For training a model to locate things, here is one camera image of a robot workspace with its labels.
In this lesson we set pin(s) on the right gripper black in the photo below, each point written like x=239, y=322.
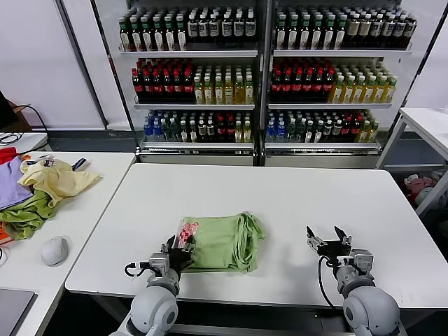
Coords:
x=334, y=250

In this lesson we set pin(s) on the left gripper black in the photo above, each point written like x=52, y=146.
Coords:
x=178, y=257

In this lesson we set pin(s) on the light green polo shirt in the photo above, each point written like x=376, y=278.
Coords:
x=217, y=245

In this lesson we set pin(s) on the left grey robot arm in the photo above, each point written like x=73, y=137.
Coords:
x=154, y=308

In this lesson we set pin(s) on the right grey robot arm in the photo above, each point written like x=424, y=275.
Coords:
x=371, y=308

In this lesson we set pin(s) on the white work table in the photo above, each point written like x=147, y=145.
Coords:
x=98, y=196
x=175, y=182

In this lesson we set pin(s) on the grey white garment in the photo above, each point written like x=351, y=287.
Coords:
x=425, y=197

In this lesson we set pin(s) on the pink garment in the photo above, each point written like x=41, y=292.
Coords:
x=420, y=185

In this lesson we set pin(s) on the small dark drink bottle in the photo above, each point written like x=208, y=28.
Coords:
x=309, y=132
x=318, y=132
x=201, y=132
x=337, y=131
x=183, y=132
x=210, y=132
x=192, y=132
x=327, y=131

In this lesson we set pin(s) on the small red cap cola bottle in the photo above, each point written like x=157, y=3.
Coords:
x=220, y=132
x=346, y=130
x=356, y=130
x=230, y=132

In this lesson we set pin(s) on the small green bottle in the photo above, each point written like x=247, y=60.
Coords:
x=174, y=132
x=300, y=132
x=165, y=132
x=290, y=132

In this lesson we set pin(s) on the small yellow tea bottle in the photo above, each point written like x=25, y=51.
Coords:
x=238, y=133
x=247, y=133
x=374, y=132
x=365, y=132

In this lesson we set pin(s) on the blue water bottle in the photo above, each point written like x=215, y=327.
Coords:
x=270, y=132
x=158, y=132
x=148, y=132
x=280, y=132

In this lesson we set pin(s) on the grey computer mouse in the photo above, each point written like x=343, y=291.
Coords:
x=54, y=250

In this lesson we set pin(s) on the blue white striped item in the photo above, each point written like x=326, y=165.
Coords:
x=80, y=164

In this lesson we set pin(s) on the pale yellow shirt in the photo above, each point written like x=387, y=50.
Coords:
x=66, y=182

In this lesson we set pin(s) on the white side table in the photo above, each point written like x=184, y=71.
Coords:
x=427, y=122

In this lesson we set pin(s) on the olive green garment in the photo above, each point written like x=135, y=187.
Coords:
x=28, y=213

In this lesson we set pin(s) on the orange flat item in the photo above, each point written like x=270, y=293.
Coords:
x=4, y=236

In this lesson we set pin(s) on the grey laptop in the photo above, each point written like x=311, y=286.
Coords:
x=14, y=308

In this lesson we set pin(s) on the purple shirt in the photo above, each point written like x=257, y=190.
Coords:
x=10, y=185

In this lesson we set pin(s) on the small white table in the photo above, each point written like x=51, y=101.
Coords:
x=31, y=140

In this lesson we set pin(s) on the white beverage shelf unit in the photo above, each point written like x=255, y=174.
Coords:
x=343, y=52
x=189, y=53

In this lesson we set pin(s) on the red garment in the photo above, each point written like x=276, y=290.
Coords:
x=7, y=154

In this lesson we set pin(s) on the brown cardboard box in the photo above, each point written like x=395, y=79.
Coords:
x=22, y=120

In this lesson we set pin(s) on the green cap dark bottle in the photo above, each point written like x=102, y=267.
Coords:
x=329, y=33
x=304, y=33
x=170, y=35
x=181, y=35
x=124, y=35
x=292, y=33
x=317, y=33
x=159, y=35
x=281, y=33
x=147, y=35
x=136, y=35
x=340, y=33

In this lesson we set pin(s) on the beige label dark bottle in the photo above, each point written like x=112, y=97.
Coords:
x=364, y=28
x=353, y=28
x=399, y=28
x=409, y=28
x=387, y=28
x=376, y=28

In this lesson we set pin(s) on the white label dark bottle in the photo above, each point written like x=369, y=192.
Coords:
x=204, y=29
x=214, y=29
x=227, y=29
x=192, y=29
x=250, y=29
x=238, y=29

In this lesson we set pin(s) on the black monitor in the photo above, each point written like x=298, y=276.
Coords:
x=7, y=112

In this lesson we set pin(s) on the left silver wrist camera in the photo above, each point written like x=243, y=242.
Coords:
x=157, y=262

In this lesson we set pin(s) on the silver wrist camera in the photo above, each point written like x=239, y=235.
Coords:
x=157, y=262
x=362, y=259

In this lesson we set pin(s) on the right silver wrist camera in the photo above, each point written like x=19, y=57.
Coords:
x=362, y=259

